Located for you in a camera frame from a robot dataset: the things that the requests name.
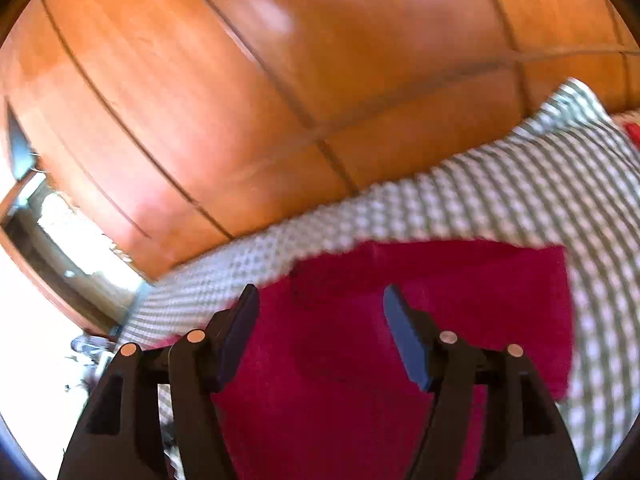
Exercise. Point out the bright window with frame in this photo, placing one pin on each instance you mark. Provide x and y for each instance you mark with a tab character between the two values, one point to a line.
67	252

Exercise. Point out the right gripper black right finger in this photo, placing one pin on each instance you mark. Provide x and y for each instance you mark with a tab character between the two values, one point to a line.
494	399

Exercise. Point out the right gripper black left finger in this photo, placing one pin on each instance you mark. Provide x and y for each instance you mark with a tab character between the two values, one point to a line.
118	434

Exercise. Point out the crimson red knit garment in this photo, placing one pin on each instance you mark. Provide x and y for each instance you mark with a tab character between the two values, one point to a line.
321	392

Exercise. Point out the green white checkered bedsheet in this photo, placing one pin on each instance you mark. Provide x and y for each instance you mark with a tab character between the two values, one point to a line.
567	175

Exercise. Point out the orange wooden wardrobe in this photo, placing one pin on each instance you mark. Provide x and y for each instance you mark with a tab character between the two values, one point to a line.
179	125

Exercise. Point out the red patchwork pillow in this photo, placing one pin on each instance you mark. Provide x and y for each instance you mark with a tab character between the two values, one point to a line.
633	131

